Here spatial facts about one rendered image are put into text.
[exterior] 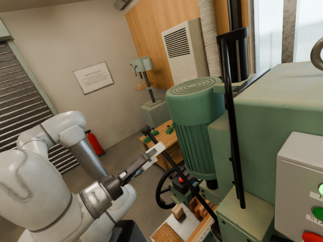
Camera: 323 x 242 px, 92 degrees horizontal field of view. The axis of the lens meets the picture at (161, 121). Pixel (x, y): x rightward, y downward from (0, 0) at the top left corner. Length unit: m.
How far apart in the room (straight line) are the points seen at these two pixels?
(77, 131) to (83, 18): 2.82
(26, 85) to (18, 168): 3.00
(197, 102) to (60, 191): 0.38
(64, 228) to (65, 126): 0.57
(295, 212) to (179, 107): 0.30
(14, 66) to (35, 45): 0.45
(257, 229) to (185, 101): 0.30
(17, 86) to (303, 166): 3.37
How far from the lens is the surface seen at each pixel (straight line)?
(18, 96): 3.37
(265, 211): 0.40
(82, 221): 0.51
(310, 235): 0.31
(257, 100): 0.28
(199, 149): 0.49
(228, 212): 0.39
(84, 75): 3.37
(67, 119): 0.95
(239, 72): 0.38
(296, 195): 0.27
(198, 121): 0.44
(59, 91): 3.36
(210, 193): 0.72
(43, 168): 0.41
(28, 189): 0.40
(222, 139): 0.42
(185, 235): 0.84
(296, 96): 0.29
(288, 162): 0.24
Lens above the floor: 1.63
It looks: 24 degrees down
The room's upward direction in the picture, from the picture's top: 18 degrees counter-clockwise
